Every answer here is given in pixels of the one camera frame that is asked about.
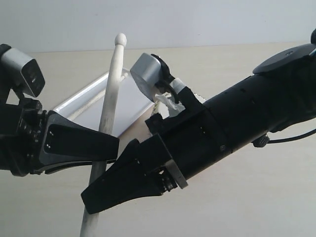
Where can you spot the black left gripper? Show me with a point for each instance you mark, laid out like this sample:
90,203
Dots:
34,142

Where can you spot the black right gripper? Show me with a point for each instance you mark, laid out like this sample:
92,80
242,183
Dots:
181,147

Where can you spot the white drumstick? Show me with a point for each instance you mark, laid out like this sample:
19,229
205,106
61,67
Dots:
90,221
85,98

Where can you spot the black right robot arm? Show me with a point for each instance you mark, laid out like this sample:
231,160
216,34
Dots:
281,92

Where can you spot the small red drum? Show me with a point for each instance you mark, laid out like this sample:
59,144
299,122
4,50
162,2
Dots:
167,108

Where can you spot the white rectangular plastic tray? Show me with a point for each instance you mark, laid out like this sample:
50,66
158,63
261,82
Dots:
93,104

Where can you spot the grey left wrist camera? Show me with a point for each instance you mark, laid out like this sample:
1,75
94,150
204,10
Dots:
23,70

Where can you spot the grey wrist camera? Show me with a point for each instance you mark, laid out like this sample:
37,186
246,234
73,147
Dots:
150,74
23,70

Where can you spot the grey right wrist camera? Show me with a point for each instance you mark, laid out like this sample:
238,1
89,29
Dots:
150,74

